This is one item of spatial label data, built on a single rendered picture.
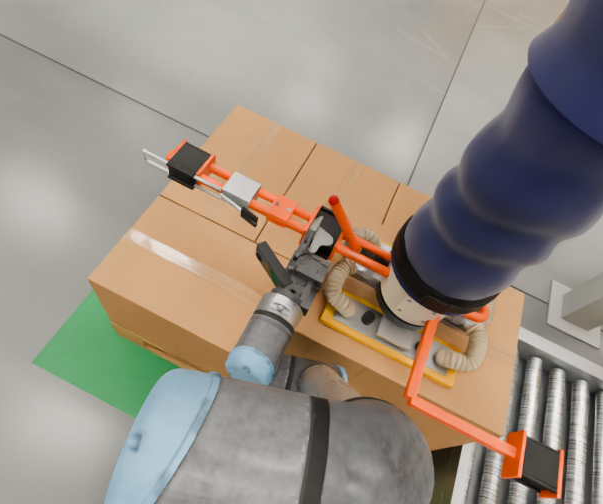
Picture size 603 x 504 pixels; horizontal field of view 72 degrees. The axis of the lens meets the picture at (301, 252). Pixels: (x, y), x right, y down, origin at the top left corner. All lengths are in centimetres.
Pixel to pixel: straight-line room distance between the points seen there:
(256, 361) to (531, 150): 53
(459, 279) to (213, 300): 88
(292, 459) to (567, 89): 45
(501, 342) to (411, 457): 84
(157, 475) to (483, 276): 59
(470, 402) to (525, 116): 69
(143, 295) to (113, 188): 104
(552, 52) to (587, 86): 6
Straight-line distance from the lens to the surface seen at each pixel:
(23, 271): 223
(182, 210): 160
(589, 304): 257
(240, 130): 188
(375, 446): 34
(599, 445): 184
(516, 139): 61
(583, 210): 64
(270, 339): 78
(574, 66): 55
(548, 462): 97
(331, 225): 95
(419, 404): 87
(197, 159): 101
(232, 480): 32
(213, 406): 33
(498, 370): 116
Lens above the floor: 185
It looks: 58 degrees down
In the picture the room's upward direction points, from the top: 21 degrees clockwise
